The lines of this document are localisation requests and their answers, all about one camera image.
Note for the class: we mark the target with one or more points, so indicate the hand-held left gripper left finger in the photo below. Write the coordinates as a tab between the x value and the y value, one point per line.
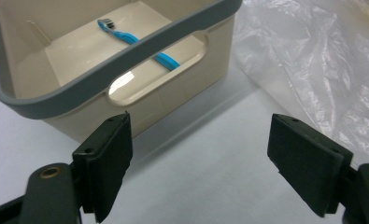
106	161

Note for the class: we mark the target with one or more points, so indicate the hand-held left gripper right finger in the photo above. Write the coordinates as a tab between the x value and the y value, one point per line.
306	161

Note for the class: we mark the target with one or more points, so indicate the beige bin with grey rim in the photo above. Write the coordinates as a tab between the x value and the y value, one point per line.
173	90

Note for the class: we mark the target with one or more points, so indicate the clear plastic bag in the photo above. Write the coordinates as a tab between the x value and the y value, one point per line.
313	62

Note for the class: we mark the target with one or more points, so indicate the blue and grey toothbrush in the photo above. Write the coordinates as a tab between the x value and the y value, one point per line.
127	38

